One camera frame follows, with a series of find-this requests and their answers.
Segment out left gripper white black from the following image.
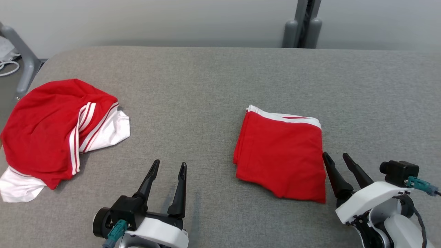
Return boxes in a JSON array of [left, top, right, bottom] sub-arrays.
[[92, 159, 189, 248]]

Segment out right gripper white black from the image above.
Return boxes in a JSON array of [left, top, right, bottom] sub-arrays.
[[322, 152, 416, 225]]

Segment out red shorts with white trim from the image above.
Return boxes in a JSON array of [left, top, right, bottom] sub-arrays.
[[233, 104, 327, 204]]

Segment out red Bulls basketball jersey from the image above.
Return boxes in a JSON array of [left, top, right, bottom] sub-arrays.
[[0, 79, 131, 203]]

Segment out white power strip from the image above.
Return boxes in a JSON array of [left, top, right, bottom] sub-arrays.
[[0, 36, 16, 61]]

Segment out teal connector left camera cable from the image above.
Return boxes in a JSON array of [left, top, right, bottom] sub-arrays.
[[102, 219, 129, 248]]

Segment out teal connector camera cable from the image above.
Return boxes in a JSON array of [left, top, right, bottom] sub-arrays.
[[406, 176, 441, 197], [102, 219, 129, 248]]

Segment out teal connector right camera cable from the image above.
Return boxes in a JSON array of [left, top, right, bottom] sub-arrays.
[[406, 176, 441, 197]]

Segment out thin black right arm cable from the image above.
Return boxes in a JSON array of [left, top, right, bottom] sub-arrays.
[[411, 206, 428, 248]]

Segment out grey partition post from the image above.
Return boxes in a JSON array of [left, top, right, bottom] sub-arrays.
[[282, 0, 323, 49]]

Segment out grey metal frame leg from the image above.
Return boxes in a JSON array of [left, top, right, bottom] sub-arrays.
[[0, 22, 42, 101]]

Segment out white floor cable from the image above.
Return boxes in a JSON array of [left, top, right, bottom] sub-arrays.
[[0, 59, 21, 77]]

